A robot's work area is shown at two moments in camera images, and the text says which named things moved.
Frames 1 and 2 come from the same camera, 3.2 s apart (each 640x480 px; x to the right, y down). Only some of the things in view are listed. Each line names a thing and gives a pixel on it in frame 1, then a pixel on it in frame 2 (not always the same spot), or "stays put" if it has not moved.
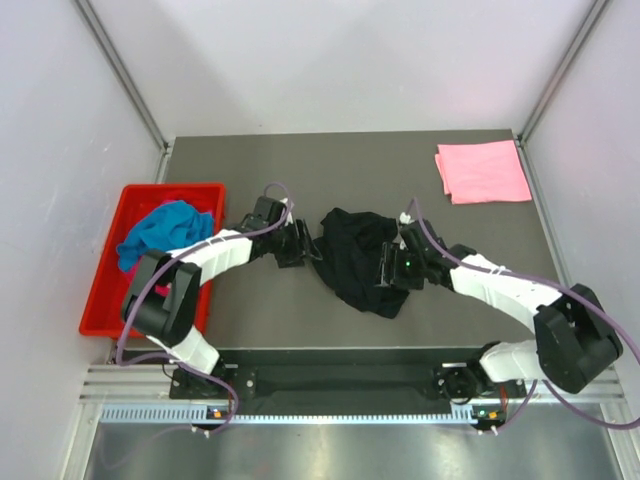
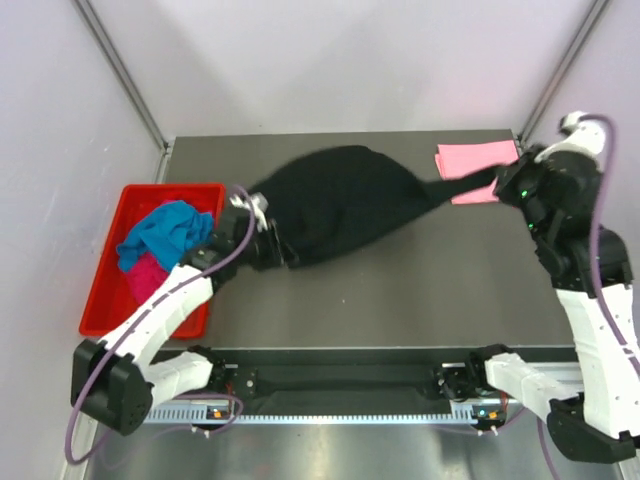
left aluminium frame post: [131, 88] stays put
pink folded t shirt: [482, 172] stays put
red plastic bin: [113, 285] stays put
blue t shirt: [174, 224] stays put
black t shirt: [347, 254] → [342, 199]
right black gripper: [399, 250] → [529, 160]
